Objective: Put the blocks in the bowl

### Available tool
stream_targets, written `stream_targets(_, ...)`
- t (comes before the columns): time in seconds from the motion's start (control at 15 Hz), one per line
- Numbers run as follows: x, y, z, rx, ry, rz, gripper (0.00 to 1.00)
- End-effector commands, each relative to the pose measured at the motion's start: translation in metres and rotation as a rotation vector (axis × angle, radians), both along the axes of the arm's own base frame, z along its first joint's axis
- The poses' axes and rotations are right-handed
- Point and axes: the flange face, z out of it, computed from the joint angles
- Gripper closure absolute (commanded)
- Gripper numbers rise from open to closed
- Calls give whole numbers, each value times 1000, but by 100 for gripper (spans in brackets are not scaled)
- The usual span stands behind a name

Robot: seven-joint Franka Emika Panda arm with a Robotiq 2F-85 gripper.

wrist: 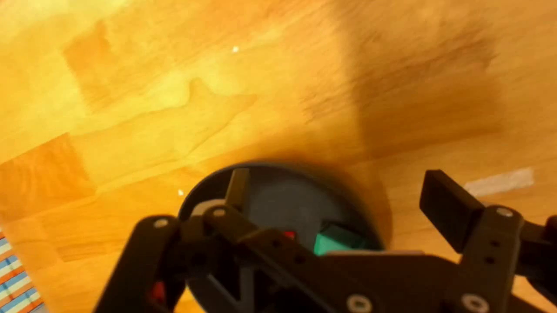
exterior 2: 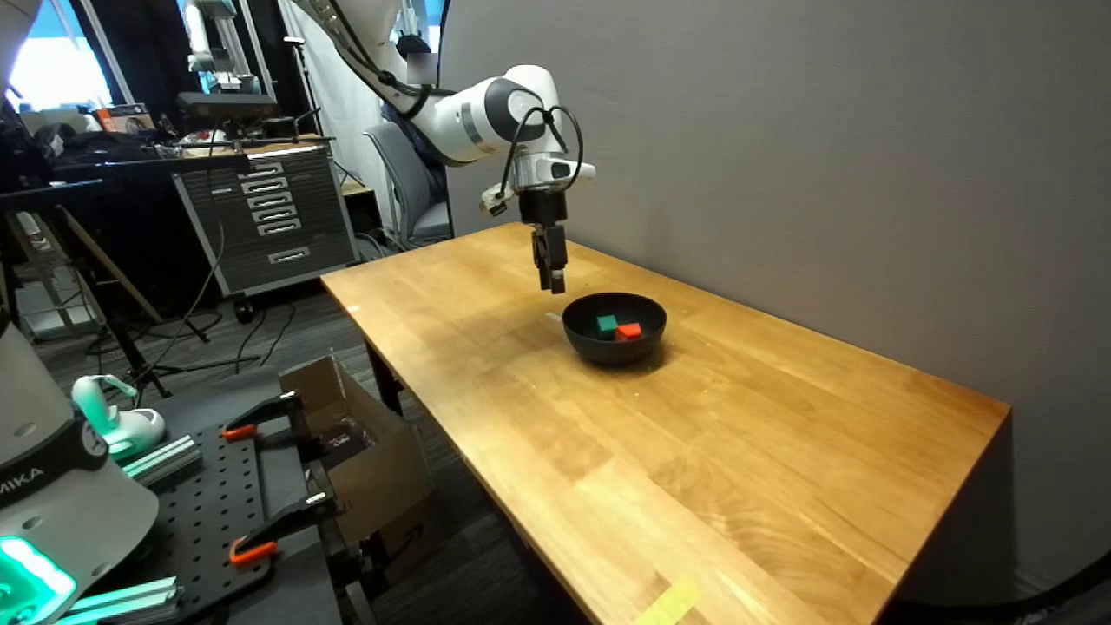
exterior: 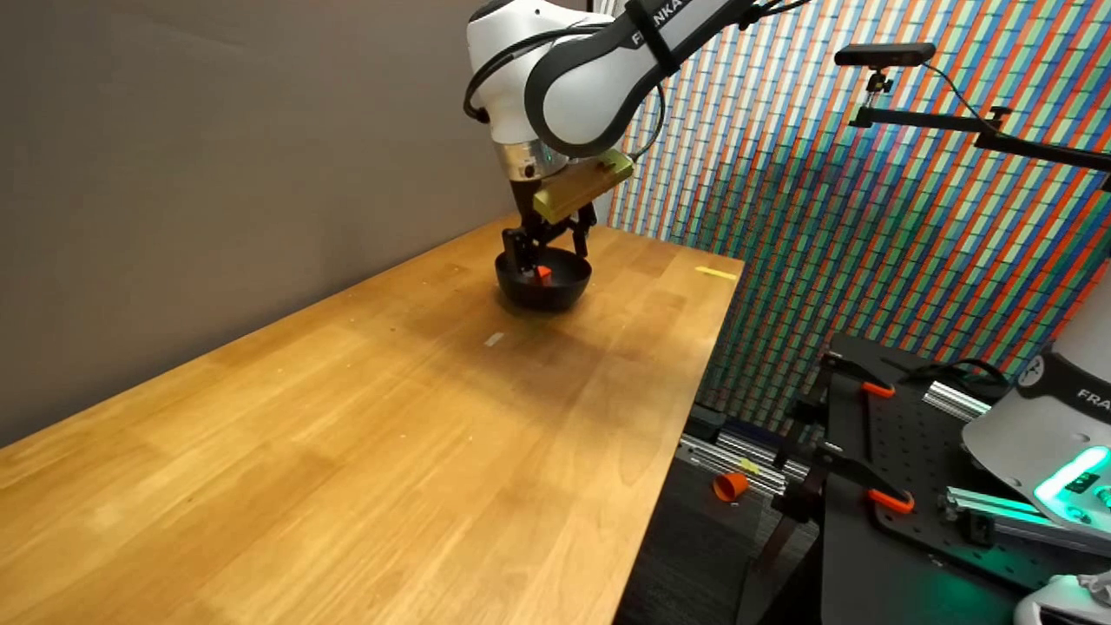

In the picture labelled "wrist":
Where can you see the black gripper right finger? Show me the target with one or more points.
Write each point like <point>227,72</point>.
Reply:
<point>446,202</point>

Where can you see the black bowl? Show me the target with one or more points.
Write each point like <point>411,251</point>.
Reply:
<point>290,200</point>

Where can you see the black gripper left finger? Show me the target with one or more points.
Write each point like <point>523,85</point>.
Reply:
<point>236,192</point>

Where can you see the red block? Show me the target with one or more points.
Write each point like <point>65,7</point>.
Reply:
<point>290,235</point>

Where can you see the striped multicolour carpet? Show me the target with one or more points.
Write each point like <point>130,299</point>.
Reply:
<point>15,284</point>

